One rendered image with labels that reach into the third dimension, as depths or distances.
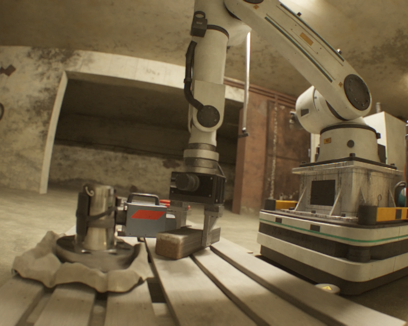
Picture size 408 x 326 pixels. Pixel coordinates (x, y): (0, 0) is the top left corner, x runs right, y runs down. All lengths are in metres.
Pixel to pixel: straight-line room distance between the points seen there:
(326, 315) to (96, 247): 0.62
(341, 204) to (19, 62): 5.70
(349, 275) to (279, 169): 4.64
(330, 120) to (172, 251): 1.09
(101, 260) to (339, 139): 1.25
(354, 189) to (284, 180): 4.39
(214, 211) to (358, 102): 0.94
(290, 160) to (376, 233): 4.83
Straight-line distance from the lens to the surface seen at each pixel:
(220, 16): 1.35
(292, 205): 1.70
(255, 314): 0.57
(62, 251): 0.74
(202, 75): 1.15
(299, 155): 5.91
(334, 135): 1.41
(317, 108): 1.45
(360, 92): 1.42
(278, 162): 5.48
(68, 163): 10.14
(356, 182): 1.25
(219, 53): 1.22
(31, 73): 5.42
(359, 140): 1.39
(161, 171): 9.90
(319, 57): 1.33
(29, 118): 5.05
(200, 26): 1.21
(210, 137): 1.07
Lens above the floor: 0.41
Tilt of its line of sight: 7 degrees up
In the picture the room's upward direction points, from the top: 6 degrees clockwise
